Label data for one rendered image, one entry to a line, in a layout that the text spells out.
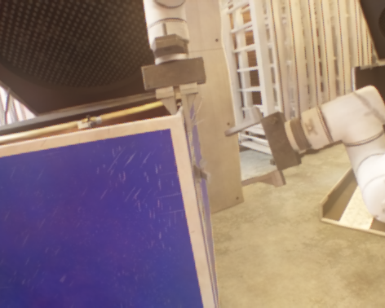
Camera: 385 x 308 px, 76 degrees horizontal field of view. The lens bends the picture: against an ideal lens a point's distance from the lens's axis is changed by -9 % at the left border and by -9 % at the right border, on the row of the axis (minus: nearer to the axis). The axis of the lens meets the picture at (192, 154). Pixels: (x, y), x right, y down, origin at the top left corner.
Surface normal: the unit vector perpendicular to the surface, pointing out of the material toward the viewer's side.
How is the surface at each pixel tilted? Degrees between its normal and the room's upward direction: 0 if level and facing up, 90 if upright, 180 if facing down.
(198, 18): 90
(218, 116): 90
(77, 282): 90
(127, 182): 90
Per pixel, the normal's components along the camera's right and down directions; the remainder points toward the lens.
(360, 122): -0.40, 0.31
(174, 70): -0.04, 0.10
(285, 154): -0.53, 0.03
